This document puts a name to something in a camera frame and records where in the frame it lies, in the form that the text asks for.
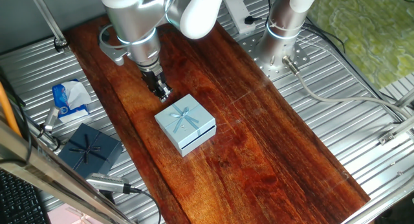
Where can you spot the white tissue sheet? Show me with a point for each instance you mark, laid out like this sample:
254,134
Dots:
77,94

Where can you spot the aluminium profile bar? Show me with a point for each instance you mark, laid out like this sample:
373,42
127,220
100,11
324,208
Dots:
401,127
407,99

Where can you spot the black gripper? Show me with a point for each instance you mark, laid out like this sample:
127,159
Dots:
152,77

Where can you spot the black keyboard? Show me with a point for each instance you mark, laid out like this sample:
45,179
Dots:
19,201

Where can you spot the white power strip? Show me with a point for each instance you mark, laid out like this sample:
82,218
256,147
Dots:
237,10

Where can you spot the pink gift box with ribbon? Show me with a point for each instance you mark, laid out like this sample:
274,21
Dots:
61,216

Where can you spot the gripper camera on silver bracket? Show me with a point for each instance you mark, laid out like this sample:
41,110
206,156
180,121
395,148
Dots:
113,54

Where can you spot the orange pole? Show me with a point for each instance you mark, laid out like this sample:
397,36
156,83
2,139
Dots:
6,107

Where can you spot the light blue casing with bow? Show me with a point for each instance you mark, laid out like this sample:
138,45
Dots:
197,115

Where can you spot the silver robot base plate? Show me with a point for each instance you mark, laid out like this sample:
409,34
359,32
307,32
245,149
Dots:
299,57

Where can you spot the small silver camera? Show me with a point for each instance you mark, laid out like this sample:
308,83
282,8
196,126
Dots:
51,115

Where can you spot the black power plug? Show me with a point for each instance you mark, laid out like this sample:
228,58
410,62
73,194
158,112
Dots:
249,20

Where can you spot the long silver camera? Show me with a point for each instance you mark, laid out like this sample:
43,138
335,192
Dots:
103,182

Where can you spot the thin metal pole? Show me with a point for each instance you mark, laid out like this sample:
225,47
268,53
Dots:
50,20

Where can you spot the wide metal frame bar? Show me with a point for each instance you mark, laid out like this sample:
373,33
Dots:
32,165

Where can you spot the navy gift box with ribbon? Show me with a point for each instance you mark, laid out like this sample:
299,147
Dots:
97,146

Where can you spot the blue tissue box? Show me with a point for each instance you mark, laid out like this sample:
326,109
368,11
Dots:
59,99

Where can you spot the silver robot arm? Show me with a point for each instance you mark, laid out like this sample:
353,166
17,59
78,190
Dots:
136,20

